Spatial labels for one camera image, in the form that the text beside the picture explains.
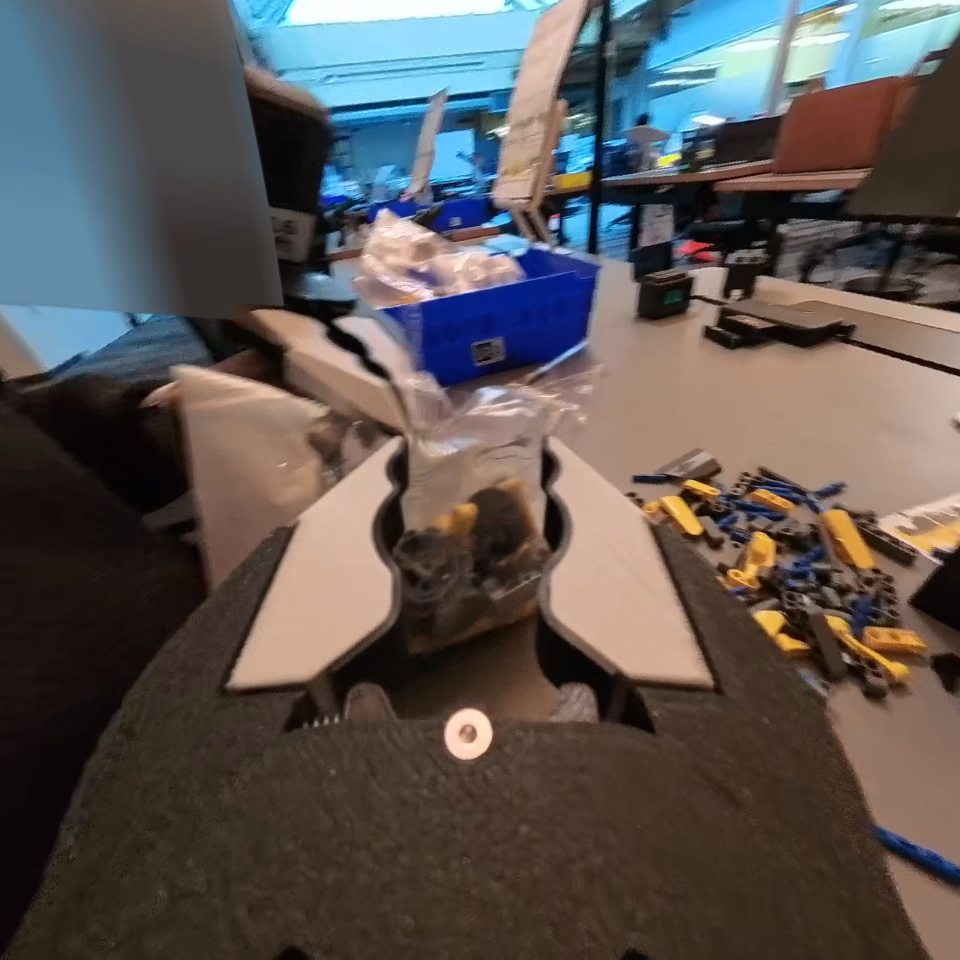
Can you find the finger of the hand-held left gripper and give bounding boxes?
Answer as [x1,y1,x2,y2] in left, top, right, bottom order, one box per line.
[249,309,404,431]
[335,315,411,390]

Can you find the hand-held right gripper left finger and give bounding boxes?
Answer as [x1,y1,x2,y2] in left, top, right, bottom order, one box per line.
[225,435,406,691]

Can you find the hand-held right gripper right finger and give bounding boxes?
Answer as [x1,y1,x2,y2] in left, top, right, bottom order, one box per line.
[540,437,715,690]

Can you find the white paper bag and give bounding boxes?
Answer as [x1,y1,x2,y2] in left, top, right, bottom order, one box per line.
[167,363,333,588]

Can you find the blue plastic bin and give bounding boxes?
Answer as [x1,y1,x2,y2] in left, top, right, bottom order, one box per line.
[377,249,603,389]

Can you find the person's left forearm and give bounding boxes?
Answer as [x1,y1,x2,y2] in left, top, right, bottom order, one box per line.
[0,371,186,520]

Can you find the clear plastic parts bag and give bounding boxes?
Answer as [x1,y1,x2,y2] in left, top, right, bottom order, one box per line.
[351,208,528,310]

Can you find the pile of yellow blue pieces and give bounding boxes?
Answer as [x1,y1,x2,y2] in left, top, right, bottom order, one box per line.
[628,463,933,700]

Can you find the white book stand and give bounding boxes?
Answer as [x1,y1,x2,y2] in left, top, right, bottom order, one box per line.
[489,0,595,243]

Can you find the black charger with green display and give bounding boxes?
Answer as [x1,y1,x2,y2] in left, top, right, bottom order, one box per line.
[634,268,696,321]

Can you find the yellow printed leaflet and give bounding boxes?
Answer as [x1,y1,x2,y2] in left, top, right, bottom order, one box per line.
[872,501,960,561]

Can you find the flat black device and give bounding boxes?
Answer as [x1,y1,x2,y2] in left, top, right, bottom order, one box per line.
[701,297,858,351]

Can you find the black panel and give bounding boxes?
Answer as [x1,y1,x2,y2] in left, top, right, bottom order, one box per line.
[906,557,960,633]

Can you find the black charger box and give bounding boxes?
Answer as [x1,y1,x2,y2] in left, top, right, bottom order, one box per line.
[718,249,775,303]

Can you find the wooden desk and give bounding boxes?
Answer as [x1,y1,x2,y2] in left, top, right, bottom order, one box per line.
[547,166,873,198]

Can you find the blue pin piece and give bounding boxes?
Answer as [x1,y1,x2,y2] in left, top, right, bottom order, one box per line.
[872,823,960,884]

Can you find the brown bag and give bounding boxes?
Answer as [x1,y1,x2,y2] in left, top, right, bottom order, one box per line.
[771,73,921,177]

